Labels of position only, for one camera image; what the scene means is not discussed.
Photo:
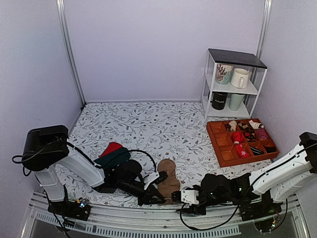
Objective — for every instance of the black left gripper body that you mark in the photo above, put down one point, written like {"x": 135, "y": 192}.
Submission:
{"x": 125, "y": 187}

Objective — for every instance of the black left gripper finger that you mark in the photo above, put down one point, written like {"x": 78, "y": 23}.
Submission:
{"x": 150, "y": 196}
{"x": 162, "y": 177}

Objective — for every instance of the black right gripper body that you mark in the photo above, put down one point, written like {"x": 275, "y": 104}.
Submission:
{"x": 224, "y": 199}

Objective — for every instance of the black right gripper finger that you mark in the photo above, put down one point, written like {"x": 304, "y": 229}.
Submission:
{"x": 176, "y": 196}
{"x": 195, "y": 210}

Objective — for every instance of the tan ribbed sock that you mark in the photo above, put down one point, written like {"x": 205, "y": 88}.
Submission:
{"x": 171, "y": 183}

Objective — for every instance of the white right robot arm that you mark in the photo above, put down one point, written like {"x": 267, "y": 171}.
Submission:
{"x": 280, "y": 180}

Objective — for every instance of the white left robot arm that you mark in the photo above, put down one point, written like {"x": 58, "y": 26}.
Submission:
{"x": 113, "y": 169}

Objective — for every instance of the red and green sock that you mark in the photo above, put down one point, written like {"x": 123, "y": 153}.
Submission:
{"x": 113, "y": 155}

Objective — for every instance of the floral patterned table mat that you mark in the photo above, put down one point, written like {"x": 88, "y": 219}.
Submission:
{"x": 155, "y": 131}

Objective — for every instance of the red snowflake sock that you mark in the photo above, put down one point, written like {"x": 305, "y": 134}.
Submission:
{"x": 242, "y": 151}

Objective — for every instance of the orange wooden divider tray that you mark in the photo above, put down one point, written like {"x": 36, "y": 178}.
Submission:
{"x": 225, "y": 150}

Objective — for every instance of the black striped sock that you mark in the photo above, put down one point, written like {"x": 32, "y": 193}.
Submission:
{"x": 256, "y": 151}

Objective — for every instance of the red rolled sock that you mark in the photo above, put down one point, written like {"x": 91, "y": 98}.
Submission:
{"x": 238, "y": 137}

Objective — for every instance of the brown argyle sock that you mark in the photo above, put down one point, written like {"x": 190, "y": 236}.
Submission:
{"x": 248, "y": 131}

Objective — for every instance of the beige patterned sock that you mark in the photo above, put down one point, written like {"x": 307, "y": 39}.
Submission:
{"x": 231, "y": 126}

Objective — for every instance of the black folded sock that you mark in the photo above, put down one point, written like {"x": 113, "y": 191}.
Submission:
{"x": 270, "y": 149}

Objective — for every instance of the purple rolled sock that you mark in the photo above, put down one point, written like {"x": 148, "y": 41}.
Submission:
{"x": 262, "y": 134}

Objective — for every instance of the pale green cup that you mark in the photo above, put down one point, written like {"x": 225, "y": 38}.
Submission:
{"x": 235, "y": 101}

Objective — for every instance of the black mug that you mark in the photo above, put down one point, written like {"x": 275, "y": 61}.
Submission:
{"x": 219, "y": 100}

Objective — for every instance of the white metal shelf rack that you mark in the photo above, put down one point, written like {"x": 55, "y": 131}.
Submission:
{"x": 243, "y": 60}

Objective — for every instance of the white ceramic mug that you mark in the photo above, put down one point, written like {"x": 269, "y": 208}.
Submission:
{"x": 240, "y": 78}

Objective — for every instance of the coral pattern mug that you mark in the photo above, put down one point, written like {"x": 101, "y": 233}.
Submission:
{"x": 223, "y": 73}

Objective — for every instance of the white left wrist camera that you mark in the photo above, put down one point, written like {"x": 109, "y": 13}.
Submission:
{"x": 150, "y": 179}

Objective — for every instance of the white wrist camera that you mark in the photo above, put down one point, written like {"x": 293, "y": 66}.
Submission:
{"x": 190, "y": 197}
{"x": 150, "y": 179}

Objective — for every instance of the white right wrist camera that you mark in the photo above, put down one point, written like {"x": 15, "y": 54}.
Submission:
{"x": 190, "y": 197}

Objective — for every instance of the aluminium front rail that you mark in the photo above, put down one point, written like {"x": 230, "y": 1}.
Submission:
{"x": 165, "y": 222}

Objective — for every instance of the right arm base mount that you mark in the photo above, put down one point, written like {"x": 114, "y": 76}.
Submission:
{"x": 260, "y": 209}

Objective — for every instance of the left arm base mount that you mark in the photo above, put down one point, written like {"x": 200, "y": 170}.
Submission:
{"x": 70, "y": 209}

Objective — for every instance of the right aluminium corner post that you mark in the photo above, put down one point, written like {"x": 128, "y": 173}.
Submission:
{"x": 264, "y": 28}

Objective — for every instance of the aluminium corner post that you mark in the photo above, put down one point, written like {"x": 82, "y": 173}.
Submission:
{"x": 69, "y": 52}
{"x": 264, "y": 28}

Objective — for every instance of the left aluminium corner post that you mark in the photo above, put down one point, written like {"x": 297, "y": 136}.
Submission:
{"x": 69, "y": 52}

